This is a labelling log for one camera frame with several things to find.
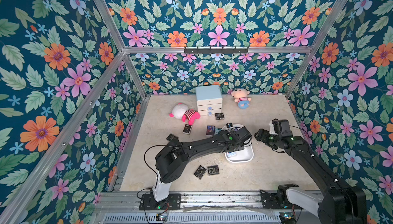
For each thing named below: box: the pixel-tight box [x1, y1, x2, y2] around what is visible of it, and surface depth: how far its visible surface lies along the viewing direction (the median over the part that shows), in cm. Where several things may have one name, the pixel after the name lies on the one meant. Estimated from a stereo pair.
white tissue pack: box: [226, 151, 237, 158], surface depth 88 cm
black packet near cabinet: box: [214, 112, 225, 121], surface depth 107 cm
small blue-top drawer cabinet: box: [195, 84, 223, 116], surface depth 102 cm
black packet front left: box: [193, 165, 207, 180], surface depth 83 cm
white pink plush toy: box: [168, 102, 201, 126], surface depth 103 cm
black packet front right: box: [207, 165, 220, 176], surface depth 84 cm
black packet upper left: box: [182, 124, 193, 136], surface depth 100 cm
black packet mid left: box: [165, 133, 179, 142], surface depth 96 cm
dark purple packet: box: [205, 125, 216, 136], surface depth 100 cm
